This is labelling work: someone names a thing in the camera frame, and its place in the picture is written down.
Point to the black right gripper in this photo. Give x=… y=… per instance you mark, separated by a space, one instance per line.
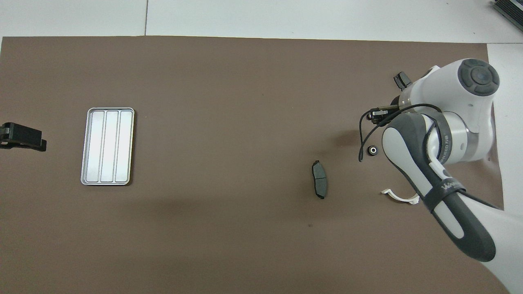
x=395 y=102

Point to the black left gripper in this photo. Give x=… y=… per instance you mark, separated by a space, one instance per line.
x=3 y=134

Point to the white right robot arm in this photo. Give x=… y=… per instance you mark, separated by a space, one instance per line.
x=449 y=122

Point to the silver metal tray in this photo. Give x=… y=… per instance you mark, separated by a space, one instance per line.
x=107 y=146

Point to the short wide grey brake pad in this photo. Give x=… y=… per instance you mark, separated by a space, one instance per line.
x=402 y=79

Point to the long grey brake pad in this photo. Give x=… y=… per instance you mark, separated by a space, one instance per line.
x=319 y=179

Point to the brown table mat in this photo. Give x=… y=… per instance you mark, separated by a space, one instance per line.
x=224 y=102

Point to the dark ridged equipment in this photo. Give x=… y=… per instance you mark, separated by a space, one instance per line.
x=510 y=12

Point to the white curved plastic bracket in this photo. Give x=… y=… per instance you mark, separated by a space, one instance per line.
x=394 y=196

